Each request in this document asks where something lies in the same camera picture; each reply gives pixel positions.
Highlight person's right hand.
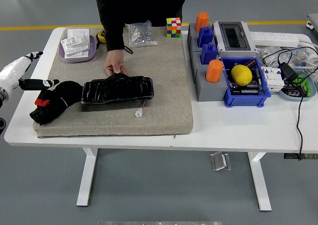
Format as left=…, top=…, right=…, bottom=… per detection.
left=104, top=49, right=128, bottom=76

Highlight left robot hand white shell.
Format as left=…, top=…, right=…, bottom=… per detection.
left=0, top=51, right=60, bottom=97

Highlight black rag with red tag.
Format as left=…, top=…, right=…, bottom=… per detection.
left=29, top=80, right=85, bottom=126

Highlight purple tray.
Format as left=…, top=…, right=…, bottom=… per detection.
left=58, top=34, right=97, bottom=63

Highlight yellow tape measure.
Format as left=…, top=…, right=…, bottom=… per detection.
left=96, top=28, right=106, bottom=43

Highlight clear bag of nuts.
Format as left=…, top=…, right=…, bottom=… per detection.
left=125, top=20, right=159, bottom=48

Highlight white metal block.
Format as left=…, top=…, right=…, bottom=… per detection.
left=61, top=35, right=90, bottom=57

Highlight grey-brown mat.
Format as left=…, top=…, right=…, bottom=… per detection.
left=33, top=26, right=194, bottom=138

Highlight person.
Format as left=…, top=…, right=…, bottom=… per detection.
left=92, top=0, right=188, bottom=28

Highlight colourful puzzle cube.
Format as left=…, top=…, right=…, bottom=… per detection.
left=166, top=17, right=182, bottom=38

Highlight blue plastic block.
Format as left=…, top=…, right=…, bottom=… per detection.
left=200, top=42, right=219, bottom=65
left=197, top=25, right=215, bottom=48

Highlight orange cylinder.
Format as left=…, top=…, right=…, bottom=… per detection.
left=194, top=11, right=210, bottom=33
left=205, top=59, right=224, bottom=83

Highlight grey electrical distribution box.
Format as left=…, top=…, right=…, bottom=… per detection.
left=212, top=20, right=257, bottom=59

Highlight white table leg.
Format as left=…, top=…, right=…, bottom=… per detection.
left=247, top=152, right=273, bottom=212
left=76, top=148, right=99, bottom=207

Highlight yellow lemon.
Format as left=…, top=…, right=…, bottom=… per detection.
left=231, top=64, right=253, bottom=86

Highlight dark circuit board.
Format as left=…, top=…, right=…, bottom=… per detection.
left=282, top=82, right=308, bottom=97
left=229, top=77, right=264, bottom=96

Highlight blue plastic bin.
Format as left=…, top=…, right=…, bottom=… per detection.
left=220, top=57, right=272, bottom=108

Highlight white circuit breaker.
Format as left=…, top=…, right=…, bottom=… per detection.
left=261, top=66, right=285, bottom=93

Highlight white power strip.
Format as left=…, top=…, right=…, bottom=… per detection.
left=249, top=31, right=300, bottom=48

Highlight black power adapter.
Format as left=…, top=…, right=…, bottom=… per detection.
left=278, top=62, right=300, bottom=81

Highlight light blue dish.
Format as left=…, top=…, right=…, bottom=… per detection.
left=278, top=70, right=318, bottom=103

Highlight clear bags of small parts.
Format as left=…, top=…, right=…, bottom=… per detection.
left=255, top=45, right=318, bottom=70

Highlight green plastic part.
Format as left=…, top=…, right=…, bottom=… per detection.
left=290, top=75, right=313, bottom=98

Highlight black table control box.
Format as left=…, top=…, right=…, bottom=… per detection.
left=284, top=152, right=318, bottom=160

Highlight white connector with orange wires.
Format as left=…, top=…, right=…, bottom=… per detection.
left=135, top=101, right=147, bottom=118

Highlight metal bracket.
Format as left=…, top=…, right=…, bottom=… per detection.
left=210, top=151, right=233, bottom=172

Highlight black power cable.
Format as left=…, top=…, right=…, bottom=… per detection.
left=262, top=46, right=311, bottom=161

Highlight white thick cable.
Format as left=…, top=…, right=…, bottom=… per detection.
left=298, top=40, right=318, bottom=73

